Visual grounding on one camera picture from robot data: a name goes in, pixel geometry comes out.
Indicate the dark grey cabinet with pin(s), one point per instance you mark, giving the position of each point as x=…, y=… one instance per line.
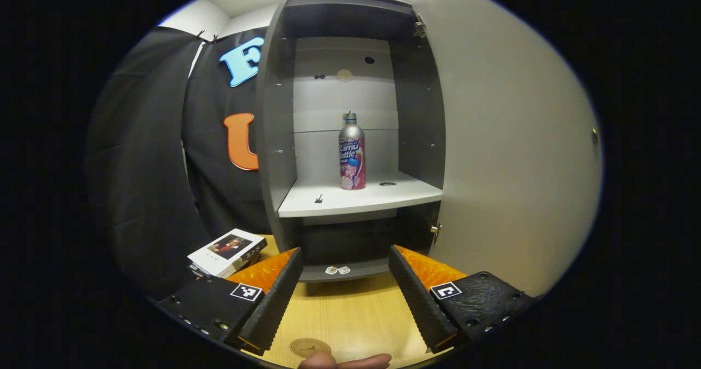
x=274, y=139

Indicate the round brown coaster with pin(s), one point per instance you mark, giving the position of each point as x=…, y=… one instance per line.
x=306, y=347

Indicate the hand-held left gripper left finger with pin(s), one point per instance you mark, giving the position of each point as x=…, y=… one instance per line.
x=276, y=303

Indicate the silver bottle with pink label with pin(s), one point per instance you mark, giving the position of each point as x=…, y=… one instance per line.
x=351, y=155

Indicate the beige cabinet door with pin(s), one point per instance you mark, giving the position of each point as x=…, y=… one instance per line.
x=509, y=155

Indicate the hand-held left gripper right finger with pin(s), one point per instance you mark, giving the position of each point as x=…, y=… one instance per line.
x=419, y=298

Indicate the black backdrop cloth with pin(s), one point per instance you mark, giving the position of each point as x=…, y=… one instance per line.
x=148, y=166

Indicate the white photo-cover book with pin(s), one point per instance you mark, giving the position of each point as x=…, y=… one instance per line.
x=227, y=248

